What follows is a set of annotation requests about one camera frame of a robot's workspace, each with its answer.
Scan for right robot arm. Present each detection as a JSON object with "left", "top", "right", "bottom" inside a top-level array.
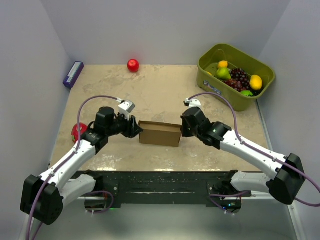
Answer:
[{"left": 181, "top": 107, "right": 306, "bottom": 205}]

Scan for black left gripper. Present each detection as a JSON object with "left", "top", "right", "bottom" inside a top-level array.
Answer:
[{"left": 106, "top": 112, "right": 143, "bottom": 139}]

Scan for aluminium frame rail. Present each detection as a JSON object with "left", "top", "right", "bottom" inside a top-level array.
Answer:
[{"left": 20, "top": 98, "right": 307, "bottom": 225}]

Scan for green plastic tub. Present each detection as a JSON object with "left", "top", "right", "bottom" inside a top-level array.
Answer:
[{"left": 196, "top": 43, "right": 276, "bottom": 112}]

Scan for green apple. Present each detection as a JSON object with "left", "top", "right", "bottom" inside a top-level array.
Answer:
[{"left": 240, "top": 90, "right": 255, "bottom": 97}]

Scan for green pear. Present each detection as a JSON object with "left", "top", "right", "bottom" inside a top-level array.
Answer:
[{"left": 216, "top": 67, "right": 232, "bottom": 80}]

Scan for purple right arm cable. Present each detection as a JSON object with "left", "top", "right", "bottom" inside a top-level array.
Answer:
[{"left": 188, "top": 92, "right": 320, "bottom": 208}]

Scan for yellow lemon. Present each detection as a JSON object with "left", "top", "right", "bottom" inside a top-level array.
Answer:
[{"left": 249, "top": 75, "right": 263, "bottom": 91}]

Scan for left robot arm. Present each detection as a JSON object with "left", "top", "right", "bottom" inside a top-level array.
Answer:
[{"left": 20, "top": 101, "right": 143, "bottom": 225}]

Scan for purple rectangular box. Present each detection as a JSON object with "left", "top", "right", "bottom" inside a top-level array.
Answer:
[{"left": 63, "top": 61, "right": 85, "bottom": 89}]

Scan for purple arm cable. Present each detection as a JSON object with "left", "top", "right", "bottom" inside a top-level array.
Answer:
[
  {"left": 188, "top": 92, "right": 320, "bottom": 208},
  {"left": 26, "top": 95, "right": 123, "bottom": 240}
]

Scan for orange fruit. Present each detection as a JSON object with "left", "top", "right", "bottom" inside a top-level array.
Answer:
[{"left": 217, "top": 60, "right": 229, "bottom": 69}]

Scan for red apple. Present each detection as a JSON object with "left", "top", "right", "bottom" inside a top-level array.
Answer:
[{"left": 127, "top": 58, "right": 140, "bottom": 73}]

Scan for brown cardboard box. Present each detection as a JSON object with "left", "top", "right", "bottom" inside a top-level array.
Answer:
[{"left": 138, "top": 121, "right": 182, "bottom": 148}]

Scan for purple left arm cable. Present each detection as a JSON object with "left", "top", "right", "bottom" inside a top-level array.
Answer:
[{"left": 26, "top": 95, "right": 123, "bottom": 240}]

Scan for dark purple grapes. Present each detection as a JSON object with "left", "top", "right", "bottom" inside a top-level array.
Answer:
[{"left": 223, "top": 68, "right": 250, "bottom": 92}]

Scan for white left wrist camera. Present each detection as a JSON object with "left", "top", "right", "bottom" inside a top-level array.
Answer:
[{"left": 118, "top": 100, "right": 136, "bottom": 120}]

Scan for red dragon fruit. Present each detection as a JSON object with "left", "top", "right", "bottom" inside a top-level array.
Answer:
[{"left": 71, "top": 122, "right": 88, "bottom": 144}]

